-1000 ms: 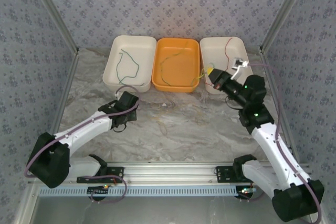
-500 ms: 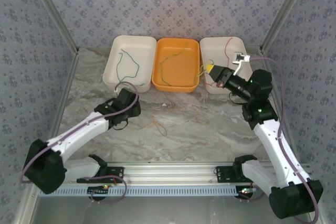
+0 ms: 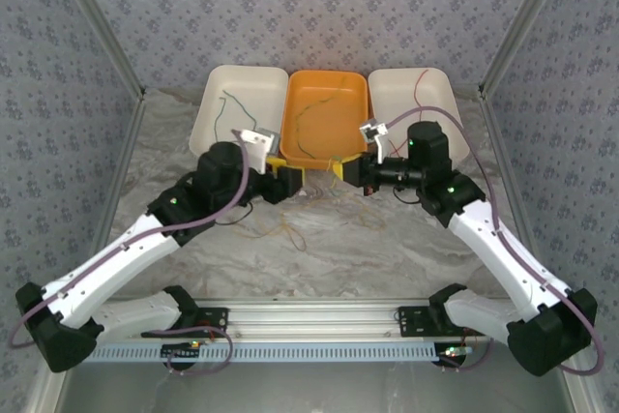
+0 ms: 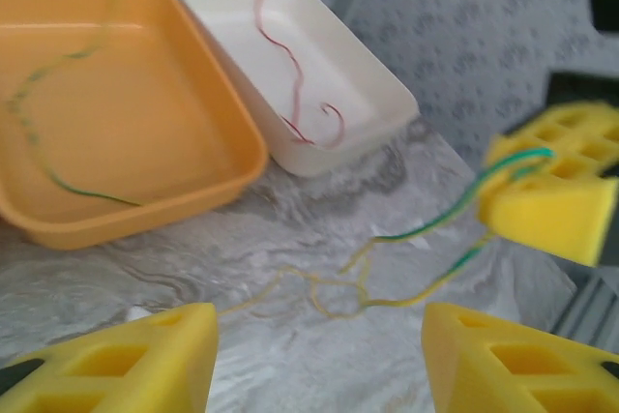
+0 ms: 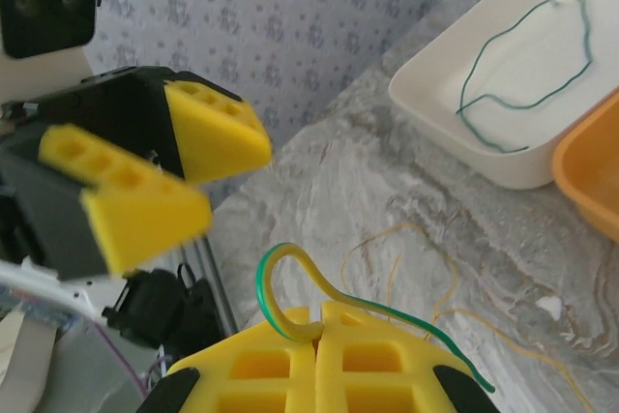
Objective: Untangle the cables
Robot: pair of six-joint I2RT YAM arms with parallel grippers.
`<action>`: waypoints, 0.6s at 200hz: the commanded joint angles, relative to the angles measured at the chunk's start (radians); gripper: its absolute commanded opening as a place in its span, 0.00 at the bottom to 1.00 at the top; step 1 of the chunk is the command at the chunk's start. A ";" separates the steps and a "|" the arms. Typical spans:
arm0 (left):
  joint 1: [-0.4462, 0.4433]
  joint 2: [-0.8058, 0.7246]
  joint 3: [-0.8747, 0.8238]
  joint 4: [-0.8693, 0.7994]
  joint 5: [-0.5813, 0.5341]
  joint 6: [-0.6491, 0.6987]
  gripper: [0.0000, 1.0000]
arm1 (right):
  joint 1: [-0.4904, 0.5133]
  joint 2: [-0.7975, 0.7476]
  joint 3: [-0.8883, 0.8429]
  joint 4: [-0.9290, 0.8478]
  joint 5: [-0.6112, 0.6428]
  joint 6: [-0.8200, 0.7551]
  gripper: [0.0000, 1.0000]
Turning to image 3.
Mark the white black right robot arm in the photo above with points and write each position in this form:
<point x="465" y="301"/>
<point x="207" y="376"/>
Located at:
<point x="503" y="258"/>

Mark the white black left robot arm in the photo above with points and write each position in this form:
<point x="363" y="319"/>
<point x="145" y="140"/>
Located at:
<point x="111" y="268"/>

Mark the orange plastic tray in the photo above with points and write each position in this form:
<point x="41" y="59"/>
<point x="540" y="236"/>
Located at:
<point x="329" y="132"/>

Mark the cream plastic tray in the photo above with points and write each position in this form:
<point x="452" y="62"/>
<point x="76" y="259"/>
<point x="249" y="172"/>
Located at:
<point x="396" y="89"/>
<point x="242" y="94"/>

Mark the small circuit board with LEDs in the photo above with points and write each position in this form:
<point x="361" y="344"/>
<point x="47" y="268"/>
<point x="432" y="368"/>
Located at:
<point x="181" y="349"/>
<point x="452" y="351"/>

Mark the aluminium frame bar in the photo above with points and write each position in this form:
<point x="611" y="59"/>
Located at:
<point x="106" y="26"/>
<point x="121" y="166"/>
<point x="523" y="21"/>
<point x="43" y="396"/>
<point x="506" y="166"/>
<point x="582" y="396"/>

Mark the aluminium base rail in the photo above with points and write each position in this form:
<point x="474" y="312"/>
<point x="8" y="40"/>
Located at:
<point x="314" y="318"/>

